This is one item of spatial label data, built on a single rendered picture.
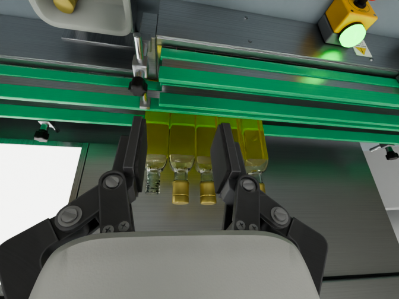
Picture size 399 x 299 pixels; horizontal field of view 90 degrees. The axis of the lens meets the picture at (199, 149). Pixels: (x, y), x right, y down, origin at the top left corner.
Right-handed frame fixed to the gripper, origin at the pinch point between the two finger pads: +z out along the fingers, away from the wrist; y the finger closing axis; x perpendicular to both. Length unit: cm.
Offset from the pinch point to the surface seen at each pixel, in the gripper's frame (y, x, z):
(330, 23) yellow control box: 33, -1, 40
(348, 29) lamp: 35, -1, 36
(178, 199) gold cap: 1.9, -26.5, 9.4
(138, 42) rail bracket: -5.9, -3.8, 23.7
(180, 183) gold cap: 2.2, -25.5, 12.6
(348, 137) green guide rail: 53, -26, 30
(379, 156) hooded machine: 203, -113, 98
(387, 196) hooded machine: 197, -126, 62
